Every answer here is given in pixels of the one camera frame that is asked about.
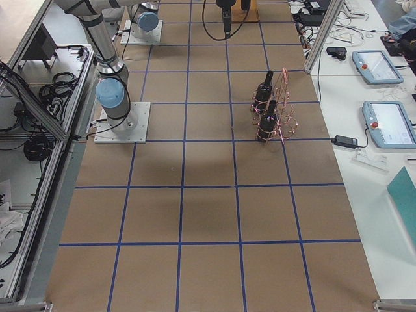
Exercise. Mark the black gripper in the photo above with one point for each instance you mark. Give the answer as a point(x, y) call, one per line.
point(223, 3)

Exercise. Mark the dark wine bottle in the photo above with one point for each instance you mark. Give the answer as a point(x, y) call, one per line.
point(245, 5)
point(264, 90)
point(267, 123)

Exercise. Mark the orange wooden tray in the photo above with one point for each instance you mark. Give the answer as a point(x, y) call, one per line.
point(238, 15)

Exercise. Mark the small black device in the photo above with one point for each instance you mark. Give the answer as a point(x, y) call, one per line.
point(337, 52)

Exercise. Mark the far teach pendant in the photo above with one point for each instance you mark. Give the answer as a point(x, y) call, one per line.
point(376, 67)

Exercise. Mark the teach pendant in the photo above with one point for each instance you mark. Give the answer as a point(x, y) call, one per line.
point(389, 125)
point(376, 67)

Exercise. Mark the black power adapter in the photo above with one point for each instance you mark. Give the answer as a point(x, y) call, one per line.
point(347, 142)

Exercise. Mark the near teach pendant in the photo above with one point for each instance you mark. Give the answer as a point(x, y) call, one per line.
point(389, 125)

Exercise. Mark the clear acrylic stand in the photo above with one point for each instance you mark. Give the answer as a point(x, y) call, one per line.
point(379, 162)

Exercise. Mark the green board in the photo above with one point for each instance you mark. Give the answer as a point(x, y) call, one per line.
point(402, 190)

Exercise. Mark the white cloth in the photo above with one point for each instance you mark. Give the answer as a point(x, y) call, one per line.
point(11, 221)

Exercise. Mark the aluminium frame post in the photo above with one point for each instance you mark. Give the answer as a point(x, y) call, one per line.
point(326, 26)

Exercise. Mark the copper wire bottle basket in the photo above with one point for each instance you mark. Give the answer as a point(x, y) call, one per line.
point(286, 123)

